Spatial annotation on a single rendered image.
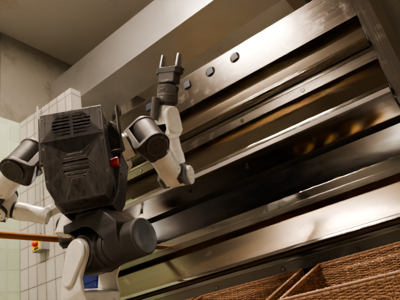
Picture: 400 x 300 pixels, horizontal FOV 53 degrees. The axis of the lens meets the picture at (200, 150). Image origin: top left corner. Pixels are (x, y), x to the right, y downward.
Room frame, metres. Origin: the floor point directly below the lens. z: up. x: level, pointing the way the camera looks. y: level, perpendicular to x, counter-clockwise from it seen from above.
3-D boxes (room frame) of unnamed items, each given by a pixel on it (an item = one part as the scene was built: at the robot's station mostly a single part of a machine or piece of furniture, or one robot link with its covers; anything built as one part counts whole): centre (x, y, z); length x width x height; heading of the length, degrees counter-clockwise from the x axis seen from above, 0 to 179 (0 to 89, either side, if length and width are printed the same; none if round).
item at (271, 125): (1.98, -0.09, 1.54); 1.79 x 0.11 x 0.19; 60
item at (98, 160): (1.21, 0.39, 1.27); 0.34 x 0.30 x 0.36; 93
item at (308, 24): (2.00, -0.10, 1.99); 1.80 x 0.08 x 0.21; 60
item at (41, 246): (2.70, 1.23, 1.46); 0.10 x 0.07 x 0.10; 60
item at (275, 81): (1.98, -0.09, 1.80); 1.79 x 0.11 x 0.19; 60
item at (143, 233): (1.22, 0.33, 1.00); 0.28 x 0.13 x 0.18; 60
